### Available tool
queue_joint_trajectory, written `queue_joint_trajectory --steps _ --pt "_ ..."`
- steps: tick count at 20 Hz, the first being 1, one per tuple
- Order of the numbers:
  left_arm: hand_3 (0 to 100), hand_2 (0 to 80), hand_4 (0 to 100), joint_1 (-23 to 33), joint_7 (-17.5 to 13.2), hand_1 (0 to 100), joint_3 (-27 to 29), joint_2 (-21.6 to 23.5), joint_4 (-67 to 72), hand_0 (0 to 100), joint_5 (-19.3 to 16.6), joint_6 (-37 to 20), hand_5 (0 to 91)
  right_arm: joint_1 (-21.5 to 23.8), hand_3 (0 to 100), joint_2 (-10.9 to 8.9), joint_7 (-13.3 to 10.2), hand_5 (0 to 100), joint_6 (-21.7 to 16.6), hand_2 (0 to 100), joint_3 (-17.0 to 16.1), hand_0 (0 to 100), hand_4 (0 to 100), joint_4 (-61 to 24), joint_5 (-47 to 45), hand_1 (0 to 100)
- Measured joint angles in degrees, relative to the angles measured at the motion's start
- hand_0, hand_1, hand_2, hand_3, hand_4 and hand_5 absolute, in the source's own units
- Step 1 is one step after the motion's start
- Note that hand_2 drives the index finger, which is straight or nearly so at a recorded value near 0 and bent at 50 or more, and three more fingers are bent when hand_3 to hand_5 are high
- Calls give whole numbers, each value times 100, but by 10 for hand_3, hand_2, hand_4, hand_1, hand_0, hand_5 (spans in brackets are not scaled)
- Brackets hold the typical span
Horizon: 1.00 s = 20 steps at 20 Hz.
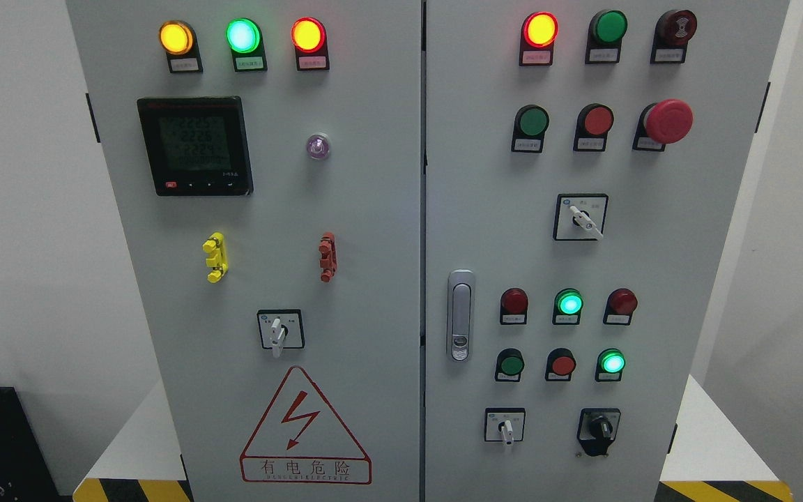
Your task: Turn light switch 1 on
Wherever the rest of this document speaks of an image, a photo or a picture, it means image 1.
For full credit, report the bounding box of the black digital power meter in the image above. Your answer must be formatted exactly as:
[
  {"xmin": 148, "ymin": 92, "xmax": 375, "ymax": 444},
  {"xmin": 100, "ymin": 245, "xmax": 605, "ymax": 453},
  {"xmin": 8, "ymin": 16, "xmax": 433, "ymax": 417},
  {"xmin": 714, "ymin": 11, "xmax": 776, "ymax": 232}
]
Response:
[{"xmin": 137, "ymin": 96, "xmax": 254, "ymax": 197}]

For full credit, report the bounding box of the dark red buzzer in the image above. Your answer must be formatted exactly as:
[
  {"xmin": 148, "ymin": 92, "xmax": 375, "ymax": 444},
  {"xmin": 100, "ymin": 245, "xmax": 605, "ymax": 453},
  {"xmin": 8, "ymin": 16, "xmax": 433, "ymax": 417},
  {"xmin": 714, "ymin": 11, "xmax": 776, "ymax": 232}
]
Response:
[{"xmin": 650, "ymin": 9, "xmax": 698, "ymax": 64}]

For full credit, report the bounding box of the yellow terminal connector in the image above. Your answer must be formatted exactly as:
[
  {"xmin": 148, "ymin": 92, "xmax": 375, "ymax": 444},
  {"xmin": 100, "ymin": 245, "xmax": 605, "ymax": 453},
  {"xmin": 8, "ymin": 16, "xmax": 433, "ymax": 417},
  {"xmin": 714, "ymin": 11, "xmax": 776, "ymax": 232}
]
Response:
[{"xmin": 201, "ymin": 231, "xmax": 229, "ymax": 284}]

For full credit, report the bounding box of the dark red indicator left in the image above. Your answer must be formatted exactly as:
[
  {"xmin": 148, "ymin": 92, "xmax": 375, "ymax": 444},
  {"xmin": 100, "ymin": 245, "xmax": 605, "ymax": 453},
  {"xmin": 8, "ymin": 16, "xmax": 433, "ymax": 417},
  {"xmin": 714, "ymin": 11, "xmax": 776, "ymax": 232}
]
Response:
[{"xmin": 499, "ymin": 288, "xmax": 529, "ymax": 325}]

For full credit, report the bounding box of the red lit light right door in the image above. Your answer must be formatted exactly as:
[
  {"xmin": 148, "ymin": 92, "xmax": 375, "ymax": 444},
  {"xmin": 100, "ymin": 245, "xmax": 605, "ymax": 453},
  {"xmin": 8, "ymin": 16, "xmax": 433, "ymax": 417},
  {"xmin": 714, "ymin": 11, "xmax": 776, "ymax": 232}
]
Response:
[{"xmin": 519, "ymin": 10, "xmax": 558, "ymax": 67}]

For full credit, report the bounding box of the grey cabinet door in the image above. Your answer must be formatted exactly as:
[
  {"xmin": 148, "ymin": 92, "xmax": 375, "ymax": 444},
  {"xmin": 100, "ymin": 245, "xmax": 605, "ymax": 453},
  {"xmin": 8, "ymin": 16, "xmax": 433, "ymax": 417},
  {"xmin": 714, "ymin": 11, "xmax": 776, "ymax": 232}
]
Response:
[
  {"xmin": 67, "ymin": 1, "xmax": 421, "ymax": 501},
  {"xmin": 423, "ymin": 1, "xmax": 790, "ymax": 501}
]

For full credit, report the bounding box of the green push button second row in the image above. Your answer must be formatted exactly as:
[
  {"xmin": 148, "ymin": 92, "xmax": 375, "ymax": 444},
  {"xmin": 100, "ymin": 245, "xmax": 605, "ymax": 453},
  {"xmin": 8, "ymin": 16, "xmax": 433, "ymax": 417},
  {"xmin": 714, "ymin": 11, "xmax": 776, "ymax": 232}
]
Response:
[{"xmin": 510, "ymin": 105, "xmax": 549, "ymax": 153}]

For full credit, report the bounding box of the red push button second row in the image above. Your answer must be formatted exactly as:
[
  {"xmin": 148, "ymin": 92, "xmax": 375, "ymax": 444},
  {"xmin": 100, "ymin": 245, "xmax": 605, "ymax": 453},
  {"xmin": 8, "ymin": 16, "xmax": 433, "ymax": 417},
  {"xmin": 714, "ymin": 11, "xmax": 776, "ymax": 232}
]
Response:
[{"xmin": 573, "ymin": 104, "xmax": 614, "ymax": 152}]

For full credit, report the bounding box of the silver door lock handle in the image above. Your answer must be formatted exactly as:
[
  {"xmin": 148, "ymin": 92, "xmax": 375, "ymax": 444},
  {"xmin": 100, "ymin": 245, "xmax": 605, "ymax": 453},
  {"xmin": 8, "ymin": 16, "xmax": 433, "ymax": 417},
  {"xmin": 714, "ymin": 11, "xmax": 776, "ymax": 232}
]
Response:
[{"xmin": 447, "ymin": 269, "xmax": 475, "ymax": 361}]

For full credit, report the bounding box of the white platform with hazard stripes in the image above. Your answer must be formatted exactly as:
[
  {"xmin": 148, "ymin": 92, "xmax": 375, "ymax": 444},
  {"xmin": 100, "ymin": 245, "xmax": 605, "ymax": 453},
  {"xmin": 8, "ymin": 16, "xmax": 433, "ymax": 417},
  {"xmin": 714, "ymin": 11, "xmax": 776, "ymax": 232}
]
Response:
[{"xmin": 71, "ymin": 379, "xmax": 794, "ymax": 501}]

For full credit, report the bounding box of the black knob selector switch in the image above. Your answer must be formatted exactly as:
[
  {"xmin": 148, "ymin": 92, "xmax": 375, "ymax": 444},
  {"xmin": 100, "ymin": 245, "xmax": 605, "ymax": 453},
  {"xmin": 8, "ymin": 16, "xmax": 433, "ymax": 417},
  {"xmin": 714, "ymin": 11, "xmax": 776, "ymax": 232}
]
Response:
[{"xmin": 576, "ymin": 408, "xmax": 621, "ymax": 457}]

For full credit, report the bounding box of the red push button lower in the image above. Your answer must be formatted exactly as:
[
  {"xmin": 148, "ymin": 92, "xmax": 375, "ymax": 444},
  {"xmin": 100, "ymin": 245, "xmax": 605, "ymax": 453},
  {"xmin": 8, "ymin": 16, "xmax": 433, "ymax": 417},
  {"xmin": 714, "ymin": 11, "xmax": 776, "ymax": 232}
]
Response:
[{"xmin": 544, "ymin": 347, "xmax": 576, "ymax": 381}]

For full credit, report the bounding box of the grey right cabinet door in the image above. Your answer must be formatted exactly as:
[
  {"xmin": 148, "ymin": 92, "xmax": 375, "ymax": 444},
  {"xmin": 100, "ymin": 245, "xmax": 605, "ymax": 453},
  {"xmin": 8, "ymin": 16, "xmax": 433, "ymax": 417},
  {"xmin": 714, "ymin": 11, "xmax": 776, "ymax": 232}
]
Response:
[{"xmin": 423, "ymin": 1, "xmax": 790, "ymax": 501}]

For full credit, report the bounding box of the yellow indicator light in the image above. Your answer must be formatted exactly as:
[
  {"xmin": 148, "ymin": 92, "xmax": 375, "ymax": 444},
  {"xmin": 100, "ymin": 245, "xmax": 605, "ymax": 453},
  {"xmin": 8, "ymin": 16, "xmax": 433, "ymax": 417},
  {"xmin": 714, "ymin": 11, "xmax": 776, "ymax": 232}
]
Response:
[{"xmin": 158, "ymin": 20, "xmax": 203, "ymax": 73}]

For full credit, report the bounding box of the door rotary selector switch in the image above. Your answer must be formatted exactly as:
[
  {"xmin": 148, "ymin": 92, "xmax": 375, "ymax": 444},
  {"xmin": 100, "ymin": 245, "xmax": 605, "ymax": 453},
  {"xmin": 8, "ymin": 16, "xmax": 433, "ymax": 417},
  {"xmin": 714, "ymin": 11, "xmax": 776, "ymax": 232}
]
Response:
[{"xmin": 256, "ymin": 309, "xmax": 305, "ymax": 358}]

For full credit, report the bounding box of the green lit indicator light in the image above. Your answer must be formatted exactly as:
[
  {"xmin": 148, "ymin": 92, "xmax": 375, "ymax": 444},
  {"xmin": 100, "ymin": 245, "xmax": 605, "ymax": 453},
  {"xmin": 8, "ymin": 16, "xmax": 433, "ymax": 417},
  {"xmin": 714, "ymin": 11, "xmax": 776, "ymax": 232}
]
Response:
[{"xmin": 225, "ymin": 18, "xmax": 268, "ymax": 71}]

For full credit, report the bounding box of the green push button lower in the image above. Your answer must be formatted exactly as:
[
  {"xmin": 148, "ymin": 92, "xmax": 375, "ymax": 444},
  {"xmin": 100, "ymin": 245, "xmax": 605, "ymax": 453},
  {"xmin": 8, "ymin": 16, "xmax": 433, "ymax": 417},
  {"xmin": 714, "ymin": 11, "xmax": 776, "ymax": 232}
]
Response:
[{"xmin": 494, "ymin": 347, "xmax": 525, "ymax": 382}]

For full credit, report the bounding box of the upper right rotary selector switch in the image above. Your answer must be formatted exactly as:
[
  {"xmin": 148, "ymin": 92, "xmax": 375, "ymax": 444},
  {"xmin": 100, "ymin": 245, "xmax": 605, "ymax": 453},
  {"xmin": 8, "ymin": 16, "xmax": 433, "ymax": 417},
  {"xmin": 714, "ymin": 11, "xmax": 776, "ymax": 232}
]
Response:
[{"xmin": 553, "ymin": 193, "xmax": 609, "ymax": 241}]

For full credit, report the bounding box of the green push button top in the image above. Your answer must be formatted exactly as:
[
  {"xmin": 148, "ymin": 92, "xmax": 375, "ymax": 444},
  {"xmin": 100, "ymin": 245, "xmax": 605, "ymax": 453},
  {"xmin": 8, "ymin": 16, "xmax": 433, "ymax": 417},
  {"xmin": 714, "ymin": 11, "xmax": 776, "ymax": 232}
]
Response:
[{"xmin": 584, "ymin": 10, "xmax": 628, "ymax": 65}]

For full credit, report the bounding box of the grey left cabinet door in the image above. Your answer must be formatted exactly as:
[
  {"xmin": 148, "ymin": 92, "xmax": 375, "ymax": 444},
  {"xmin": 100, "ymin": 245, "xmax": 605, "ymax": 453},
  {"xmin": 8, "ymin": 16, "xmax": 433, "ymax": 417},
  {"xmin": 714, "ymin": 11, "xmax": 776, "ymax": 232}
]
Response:
[{"xmin": 67, "ymin": 1, "xmax": 421, "ymax": 501}]

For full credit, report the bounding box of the green push button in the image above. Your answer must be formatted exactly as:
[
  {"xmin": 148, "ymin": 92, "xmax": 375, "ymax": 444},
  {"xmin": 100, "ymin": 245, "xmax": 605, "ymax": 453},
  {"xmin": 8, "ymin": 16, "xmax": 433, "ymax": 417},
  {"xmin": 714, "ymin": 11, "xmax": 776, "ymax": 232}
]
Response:
[
  {"xmin": 584, "ymin": 10, "xmax": 628, "ymax": 65},
  {"xmin": 494, "ymin": 347, "xmax": 525, "ymax": 382}
]

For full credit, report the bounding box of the dark red indicator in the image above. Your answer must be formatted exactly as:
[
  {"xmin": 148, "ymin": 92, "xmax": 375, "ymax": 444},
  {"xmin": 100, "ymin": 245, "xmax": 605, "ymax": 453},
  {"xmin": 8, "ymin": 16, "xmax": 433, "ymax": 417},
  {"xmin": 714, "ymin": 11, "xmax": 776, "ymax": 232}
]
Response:
[
  {"xmin": 603, "ymin": 288, "xmax": 638, "ymax": 326},
  {"xmin": 499, "ymin": 288, "xmax": 529, "ymax": 325}
]

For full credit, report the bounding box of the red emergency stop mushroom button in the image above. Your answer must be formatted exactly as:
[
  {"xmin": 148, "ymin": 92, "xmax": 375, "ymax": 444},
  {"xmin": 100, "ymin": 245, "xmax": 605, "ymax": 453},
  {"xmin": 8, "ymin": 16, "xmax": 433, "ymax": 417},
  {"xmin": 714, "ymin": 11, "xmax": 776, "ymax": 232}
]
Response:
[{"xmin": 633, "ymin": 98, "xmax": 694, "ymax": 152}]

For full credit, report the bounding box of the red terminal connector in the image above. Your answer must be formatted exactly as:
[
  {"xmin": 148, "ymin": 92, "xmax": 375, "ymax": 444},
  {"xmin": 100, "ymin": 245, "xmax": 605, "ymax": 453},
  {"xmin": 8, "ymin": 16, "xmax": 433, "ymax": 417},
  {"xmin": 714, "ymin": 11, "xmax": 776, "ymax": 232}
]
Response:
[{"xmin": 318, "ymin": 231, "xmax": 337, "ymax": 283}]

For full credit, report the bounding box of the lower white rotary selector switch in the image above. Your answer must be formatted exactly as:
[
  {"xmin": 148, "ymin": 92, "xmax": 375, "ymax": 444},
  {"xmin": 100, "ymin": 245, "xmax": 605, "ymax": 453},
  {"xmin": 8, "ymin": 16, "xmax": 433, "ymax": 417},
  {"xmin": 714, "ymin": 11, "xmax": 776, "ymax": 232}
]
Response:
[{"xmin": 484, "ymin": 407, "xmax": 526, "ymax": 446}]

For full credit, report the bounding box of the dark red indicator right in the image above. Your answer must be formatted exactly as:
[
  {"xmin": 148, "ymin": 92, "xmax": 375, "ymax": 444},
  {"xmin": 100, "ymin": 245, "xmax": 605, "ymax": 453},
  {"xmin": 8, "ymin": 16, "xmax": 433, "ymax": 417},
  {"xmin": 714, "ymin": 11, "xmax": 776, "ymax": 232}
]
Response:
[{"xmin": 603, "ymin": 288, "xmax": 638, "ymax": 326}]

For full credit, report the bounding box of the green lit indicator middle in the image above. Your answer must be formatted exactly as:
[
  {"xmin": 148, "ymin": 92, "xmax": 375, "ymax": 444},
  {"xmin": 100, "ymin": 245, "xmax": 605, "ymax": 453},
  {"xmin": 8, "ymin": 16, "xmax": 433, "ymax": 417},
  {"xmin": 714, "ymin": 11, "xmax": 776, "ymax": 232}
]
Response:
[{"xmin": 551, "ymin": 288, "xmax": 583, "ymax": 325}]

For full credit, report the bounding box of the green lit button lower right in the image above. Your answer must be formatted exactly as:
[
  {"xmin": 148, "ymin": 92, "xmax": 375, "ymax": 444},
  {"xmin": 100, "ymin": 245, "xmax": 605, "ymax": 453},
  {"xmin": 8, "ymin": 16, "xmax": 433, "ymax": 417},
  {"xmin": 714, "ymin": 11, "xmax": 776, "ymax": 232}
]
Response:
[{"xmin": 594, "ymin": 347, "xmax": 627, "ymax": 382}]

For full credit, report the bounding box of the red electric hazard warning sticker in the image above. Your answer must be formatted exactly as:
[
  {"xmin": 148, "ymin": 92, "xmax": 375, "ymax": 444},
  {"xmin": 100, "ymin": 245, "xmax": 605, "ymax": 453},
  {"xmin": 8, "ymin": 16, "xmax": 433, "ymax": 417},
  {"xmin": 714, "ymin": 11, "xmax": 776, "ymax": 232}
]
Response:
[{"xmin": 239, "ymin": 365, "xmax": 372, "ymax": 484}]

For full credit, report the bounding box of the red lit indicator light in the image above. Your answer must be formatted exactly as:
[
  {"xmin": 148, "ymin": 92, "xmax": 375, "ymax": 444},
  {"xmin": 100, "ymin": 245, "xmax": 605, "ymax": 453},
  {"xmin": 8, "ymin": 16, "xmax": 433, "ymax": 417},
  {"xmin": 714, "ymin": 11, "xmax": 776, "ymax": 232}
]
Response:
[{"xmin": 292, "ymin": 17, "xmax": 330, "ymax": 71}]

